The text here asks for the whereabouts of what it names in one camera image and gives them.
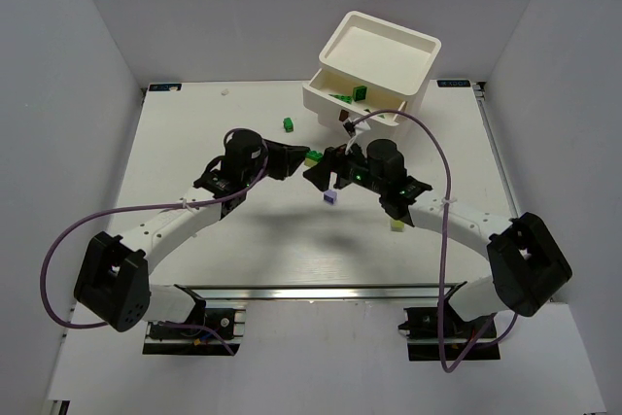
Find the purple lego brick centre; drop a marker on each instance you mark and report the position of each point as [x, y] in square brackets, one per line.
[330, 197]

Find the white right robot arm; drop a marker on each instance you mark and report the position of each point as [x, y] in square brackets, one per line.
[527, 267]

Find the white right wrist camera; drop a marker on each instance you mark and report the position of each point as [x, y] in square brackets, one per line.
[354, 128]

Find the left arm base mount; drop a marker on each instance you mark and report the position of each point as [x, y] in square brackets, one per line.
[209, 330]

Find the dark green lego plate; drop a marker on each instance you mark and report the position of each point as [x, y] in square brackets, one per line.
[359, 93]

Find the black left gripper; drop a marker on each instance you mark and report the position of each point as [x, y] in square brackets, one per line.
[283, 160]

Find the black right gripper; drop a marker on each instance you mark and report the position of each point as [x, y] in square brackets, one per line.
[332, 168]

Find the green and yellow lego stack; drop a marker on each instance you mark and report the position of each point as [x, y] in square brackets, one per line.
[312, 158]

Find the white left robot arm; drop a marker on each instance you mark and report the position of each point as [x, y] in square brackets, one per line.
[114, 280]

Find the blue label sticker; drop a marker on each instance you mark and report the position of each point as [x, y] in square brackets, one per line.
[164, 87]
[453, 83]

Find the right blue label sticker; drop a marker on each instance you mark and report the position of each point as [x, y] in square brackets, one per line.
[453, 83]

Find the aluminium front rail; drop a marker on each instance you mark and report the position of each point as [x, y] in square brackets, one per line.
[314, 293]

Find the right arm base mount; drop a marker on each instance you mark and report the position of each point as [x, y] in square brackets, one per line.
[420, 329]

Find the left blue label sticker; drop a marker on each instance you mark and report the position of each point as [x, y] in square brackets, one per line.
[164, 87]

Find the yellow-green lego brick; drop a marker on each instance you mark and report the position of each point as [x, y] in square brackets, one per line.
[397, 225]

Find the white three-drawer cabinet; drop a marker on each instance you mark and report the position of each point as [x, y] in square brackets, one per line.
[394, 62]

